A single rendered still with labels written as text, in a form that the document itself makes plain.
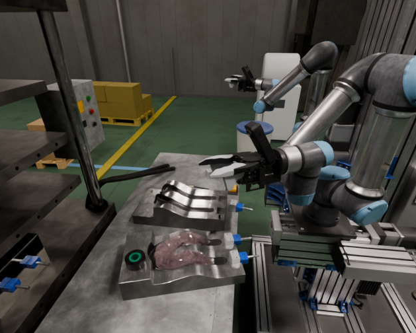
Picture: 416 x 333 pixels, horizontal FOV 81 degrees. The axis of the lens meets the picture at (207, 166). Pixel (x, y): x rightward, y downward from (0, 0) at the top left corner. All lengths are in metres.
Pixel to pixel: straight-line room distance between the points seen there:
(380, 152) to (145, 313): 0.98
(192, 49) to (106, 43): 2.37
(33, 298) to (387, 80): 1.46
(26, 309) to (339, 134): 1.48
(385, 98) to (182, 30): 6.61
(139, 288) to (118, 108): 4.51
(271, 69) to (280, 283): 3.17
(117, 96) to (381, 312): 4.86
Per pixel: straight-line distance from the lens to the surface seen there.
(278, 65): 4.23
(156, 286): 1.09
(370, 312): 2.03
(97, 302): 1.19
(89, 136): 1.68
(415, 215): 1.45
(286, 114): 4.26
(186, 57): 7.23
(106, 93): 5.33
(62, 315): 1.21
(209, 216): 1.30
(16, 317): 1.31
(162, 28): 7.34
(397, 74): 0.82
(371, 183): 0.93
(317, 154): 0.70
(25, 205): 1.40
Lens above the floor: 1.74
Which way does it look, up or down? 30 degrees down
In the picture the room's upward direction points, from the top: straight up
